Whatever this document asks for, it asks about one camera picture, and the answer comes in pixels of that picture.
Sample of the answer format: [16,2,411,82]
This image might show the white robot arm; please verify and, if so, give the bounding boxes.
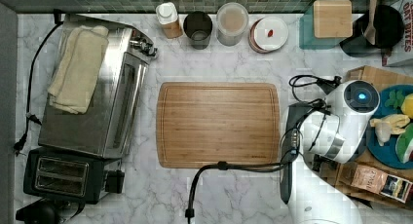
[280,80,380,224]

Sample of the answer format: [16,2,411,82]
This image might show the wooden cutting board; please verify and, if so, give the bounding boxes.
[156,82,281,168]

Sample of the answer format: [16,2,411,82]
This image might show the dark glass cup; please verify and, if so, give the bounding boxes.
[183,11,212,50]

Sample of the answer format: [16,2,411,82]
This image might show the clear lidded jar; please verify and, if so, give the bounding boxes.
[216,3,248,47]

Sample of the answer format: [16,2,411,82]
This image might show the white plate stack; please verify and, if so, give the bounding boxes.
[249,17,288,54]

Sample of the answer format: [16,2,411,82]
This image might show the white lidded bottle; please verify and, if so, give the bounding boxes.
[156,2,183,39]

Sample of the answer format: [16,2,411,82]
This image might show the stainless toaster oven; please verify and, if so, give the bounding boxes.
[38,14,157,159]

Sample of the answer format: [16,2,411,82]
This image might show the cream folded towel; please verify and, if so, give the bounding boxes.
[48,25,109,114]

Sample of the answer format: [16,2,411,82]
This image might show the teal box wooden lid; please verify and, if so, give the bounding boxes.
[299,0,353,50]

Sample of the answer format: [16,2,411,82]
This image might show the black slot toaster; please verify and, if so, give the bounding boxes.
[23,147,125,205]

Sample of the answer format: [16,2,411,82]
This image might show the orange tea packet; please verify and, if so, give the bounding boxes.
[351,165,388,194]

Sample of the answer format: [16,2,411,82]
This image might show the black round object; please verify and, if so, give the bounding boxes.
[15,199,85,224]

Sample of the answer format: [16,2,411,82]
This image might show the wooden spoon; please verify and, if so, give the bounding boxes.
[364,0,378,45]

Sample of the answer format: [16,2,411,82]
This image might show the blue plate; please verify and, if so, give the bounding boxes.
[365,85,413,169]

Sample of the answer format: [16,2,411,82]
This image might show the peeled banana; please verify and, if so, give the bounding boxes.
[369,114,410,146]

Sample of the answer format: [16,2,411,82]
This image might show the green mint leaves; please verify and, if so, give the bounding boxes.
[385,90,405,109]

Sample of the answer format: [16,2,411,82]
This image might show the yellow lemon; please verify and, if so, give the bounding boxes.
[400,93,413,119]

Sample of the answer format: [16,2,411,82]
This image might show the black utensil pot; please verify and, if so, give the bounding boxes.
[340,5,402,57]

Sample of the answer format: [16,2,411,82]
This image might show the watermelon slice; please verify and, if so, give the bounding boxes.
[395,124,413,164]

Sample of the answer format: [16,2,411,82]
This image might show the oat bites cereal box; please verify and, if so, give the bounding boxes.
[382,0,413,67]

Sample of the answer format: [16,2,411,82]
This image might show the dark tea packet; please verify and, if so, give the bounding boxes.
[380,175,412,204]

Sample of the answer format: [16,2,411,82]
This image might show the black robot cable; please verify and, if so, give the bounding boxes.
[184,161,288,224]

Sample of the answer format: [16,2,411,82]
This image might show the black power cable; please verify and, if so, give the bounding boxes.
[13,9,66,156]

